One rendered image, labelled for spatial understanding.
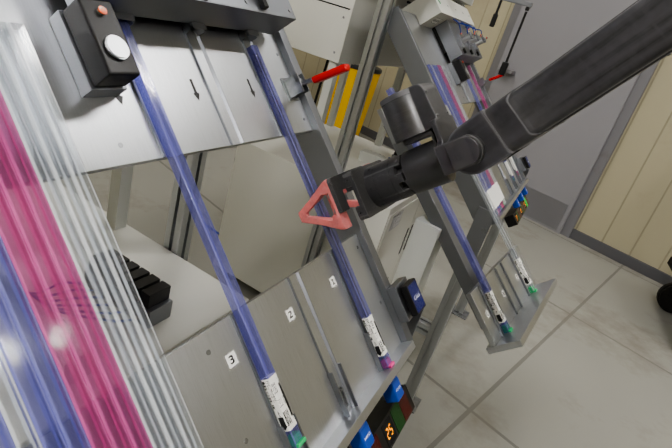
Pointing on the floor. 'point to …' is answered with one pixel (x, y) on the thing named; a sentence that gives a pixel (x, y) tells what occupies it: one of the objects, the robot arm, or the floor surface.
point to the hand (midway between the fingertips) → (322, 207)
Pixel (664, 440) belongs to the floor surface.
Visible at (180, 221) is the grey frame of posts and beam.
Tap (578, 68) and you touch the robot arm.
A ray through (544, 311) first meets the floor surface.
